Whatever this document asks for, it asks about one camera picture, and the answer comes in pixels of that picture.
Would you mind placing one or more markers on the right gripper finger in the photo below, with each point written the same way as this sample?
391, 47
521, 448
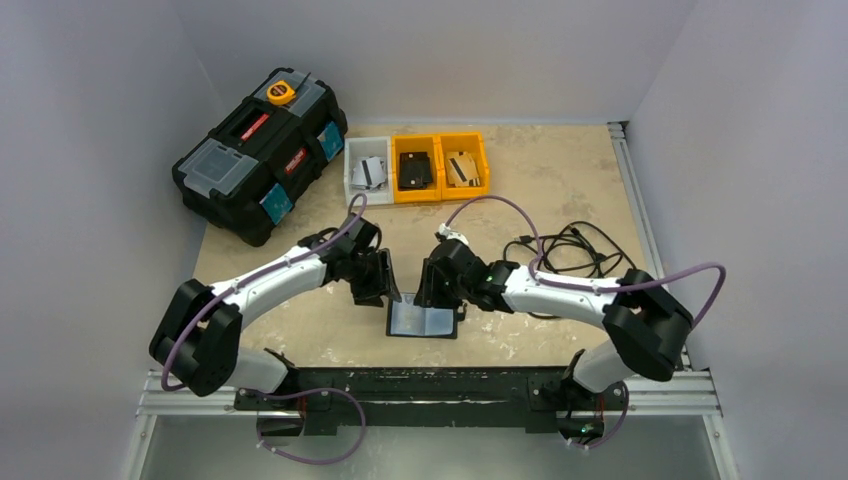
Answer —
428, 284
454, 304

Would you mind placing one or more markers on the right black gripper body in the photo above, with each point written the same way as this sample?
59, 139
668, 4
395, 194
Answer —
436, 281

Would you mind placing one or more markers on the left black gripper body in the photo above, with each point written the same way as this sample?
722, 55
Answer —
367, 266

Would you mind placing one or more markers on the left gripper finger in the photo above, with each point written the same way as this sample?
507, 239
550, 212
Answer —
368, 294
388, 285

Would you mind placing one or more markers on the black leather card holder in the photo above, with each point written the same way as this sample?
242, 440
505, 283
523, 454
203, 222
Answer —
405, 319

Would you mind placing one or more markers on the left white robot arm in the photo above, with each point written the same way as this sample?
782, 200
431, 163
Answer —
198, 338

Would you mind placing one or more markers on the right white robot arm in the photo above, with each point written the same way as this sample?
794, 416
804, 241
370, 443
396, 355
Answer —
646, 326

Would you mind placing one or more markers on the silver credit cards stack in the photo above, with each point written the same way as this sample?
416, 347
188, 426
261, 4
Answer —
369, 173

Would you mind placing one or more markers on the gold credit cards stack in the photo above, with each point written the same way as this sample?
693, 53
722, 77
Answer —
461, 169

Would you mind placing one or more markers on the white plastic bin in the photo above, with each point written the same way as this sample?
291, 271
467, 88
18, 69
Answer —
369, 146

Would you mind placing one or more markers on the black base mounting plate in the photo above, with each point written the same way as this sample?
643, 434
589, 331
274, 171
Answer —
535, 399

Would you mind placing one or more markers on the middle yellow plastic bin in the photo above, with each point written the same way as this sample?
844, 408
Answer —
411, 143

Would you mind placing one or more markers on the yellow plastic bin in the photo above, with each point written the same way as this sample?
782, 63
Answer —
411, 143
473, 143

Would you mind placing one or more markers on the black plastic toolbox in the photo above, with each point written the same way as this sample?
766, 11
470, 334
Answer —
250, 170

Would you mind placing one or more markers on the right yellow plastic bin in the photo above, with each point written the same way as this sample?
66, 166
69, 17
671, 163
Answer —
473, 143

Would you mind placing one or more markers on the yellow tape measure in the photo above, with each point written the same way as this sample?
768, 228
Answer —
280, 93

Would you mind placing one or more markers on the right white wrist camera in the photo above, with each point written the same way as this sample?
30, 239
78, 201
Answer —
445, 233

